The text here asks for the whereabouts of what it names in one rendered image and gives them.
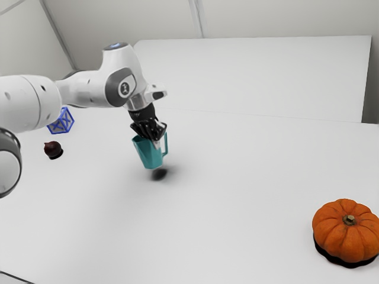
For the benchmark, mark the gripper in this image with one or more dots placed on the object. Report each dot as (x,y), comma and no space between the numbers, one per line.
(145,122)

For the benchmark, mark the dark red round fruit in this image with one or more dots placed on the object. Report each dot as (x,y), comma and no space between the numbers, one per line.
(52,148)

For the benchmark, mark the teal faceted mug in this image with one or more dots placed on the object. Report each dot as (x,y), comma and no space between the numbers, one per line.
(149,154)

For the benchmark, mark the orange pumpkin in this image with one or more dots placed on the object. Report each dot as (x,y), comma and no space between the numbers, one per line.
(345,230)

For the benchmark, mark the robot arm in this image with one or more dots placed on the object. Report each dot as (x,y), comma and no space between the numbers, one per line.
(89,88)

